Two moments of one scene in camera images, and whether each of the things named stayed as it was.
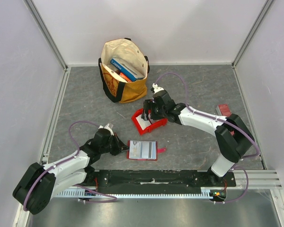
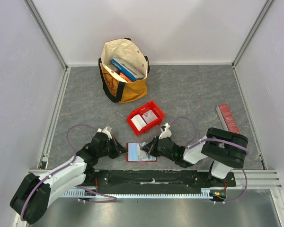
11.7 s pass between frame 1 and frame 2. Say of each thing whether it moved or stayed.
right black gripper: moved
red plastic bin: moved
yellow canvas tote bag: stayed
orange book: stayed
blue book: stayed
